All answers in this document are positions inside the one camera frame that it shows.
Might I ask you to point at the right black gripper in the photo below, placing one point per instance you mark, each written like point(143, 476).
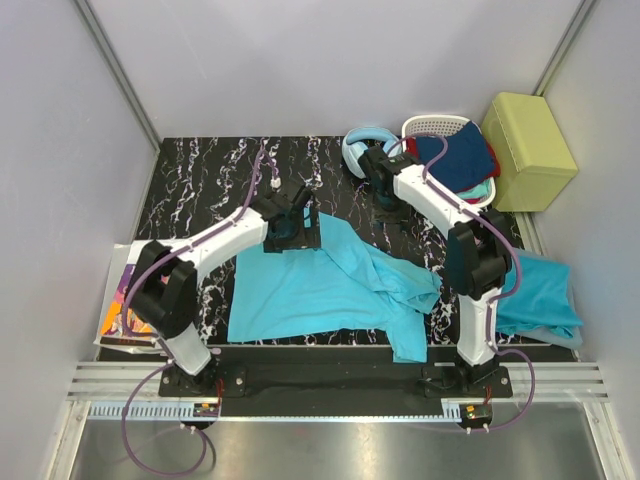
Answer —
point(402, 215)

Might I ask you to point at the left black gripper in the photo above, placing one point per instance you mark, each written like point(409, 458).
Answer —
point(298, 238)

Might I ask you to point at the turquoise t-shirt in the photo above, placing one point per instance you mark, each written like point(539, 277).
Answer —
point(346, 284)

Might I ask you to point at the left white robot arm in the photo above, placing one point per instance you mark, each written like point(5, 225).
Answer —
point(164, 286)

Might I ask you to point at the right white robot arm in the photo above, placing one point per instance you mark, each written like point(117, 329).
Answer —
point(478, 254)

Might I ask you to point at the pile of teal t-shirts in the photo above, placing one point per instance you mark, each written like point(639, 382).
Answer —
point(542, 308)

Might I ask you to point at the navy blue folded t-shirt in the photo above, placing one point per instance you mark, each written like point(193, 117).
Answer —
point(460, 155)

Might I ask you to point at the teal folded t-shirt in basket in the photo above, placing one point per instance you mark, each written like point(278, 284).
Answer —
point(477, 193)

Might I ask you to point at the light blue headphones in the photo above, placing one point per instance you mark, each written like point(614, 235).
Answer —
point(354, 145)

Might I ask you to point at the white plastic laundry basket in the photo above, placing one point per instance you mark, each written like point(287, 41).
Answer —
point(468, 159)

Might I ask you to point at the yellow-green storage box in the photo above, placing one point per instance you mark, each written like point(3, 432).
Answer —
point(535, 161)

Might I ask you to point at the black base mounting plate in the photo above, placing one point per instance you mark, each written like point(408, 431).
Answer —
point(336, 382)

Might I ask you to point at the white paper sheets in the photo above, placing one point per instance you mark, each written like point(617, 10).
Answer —
point(121, 256)

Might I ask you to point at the aluminium rail frame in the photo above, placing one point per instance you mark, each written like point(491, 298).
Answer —
point(340, 418)

